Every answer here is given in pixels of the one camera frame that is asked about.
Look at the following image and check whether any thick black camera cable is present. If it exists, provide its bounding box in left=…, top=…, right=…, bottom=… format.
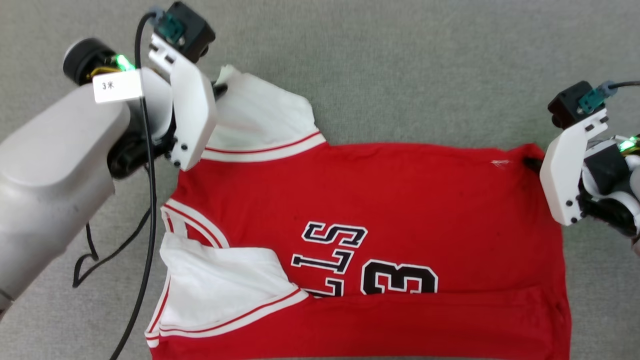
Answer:
left=108, top=10, right=167, bottom=360

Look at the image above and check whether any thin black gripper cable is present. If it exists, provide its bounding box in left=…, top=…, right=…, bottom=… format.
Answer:
left=72, top=207, right=154, bottom=290

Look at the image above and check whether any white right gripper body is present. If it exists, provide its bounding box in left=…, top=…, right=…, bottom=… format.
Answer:
left=538, top=107, right=611, bottom=227

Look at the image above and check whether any white paper label tag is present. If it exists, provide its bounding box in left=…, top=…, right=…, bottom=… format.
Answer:
left=92, top=69, right=146, bottom=105

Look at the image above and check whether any black right camera cable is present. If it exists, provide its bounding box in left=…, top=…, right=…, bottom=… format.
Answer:
left=601, top=79, right=640, bottom=94

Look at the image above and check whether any red and white basketball jersey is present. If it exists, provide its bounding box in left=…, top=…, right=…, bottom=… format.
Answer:
left=145, top=64, right=573, bottom=360

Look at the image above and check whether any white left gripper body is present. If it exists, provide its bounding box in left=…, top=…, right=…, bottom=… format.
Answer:
left=148, top=32, right=219, bottom=173

